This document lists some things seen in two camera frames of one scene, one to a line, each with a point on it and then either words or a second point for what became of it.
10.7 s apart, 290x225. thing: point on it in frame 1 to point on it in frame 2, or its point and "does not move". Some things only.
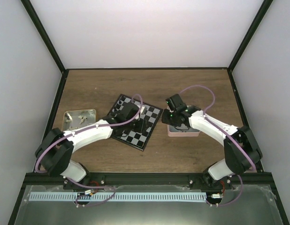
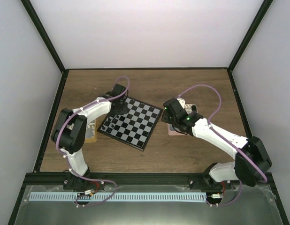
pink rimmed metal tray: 173,131 does not move
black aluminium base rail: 97,180 does not move
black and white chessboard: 136,133 does not move
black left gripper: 139,129 to 124,110
